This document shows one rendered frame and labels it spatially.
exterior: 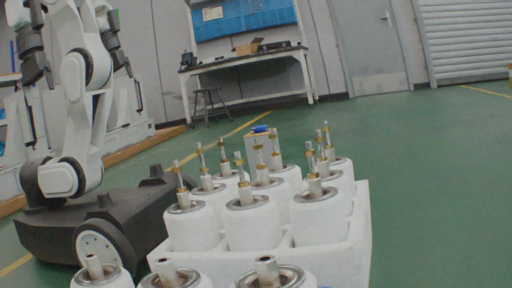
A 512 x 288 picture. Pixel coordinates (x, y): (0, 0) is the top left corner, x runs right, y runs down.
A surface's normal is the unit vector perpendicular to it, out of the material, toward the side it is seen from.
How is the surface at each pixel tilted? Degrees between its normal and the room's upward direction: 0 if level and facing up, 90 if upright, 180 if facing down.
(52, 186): 90
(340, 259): 90
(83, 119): 115
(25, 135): 90
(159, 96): 90
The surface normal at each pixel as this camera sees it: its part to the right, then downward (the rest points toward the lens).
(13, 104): -0.29, -0.17
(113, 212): 0.55, -0.78
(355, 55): -0.23, 0.18
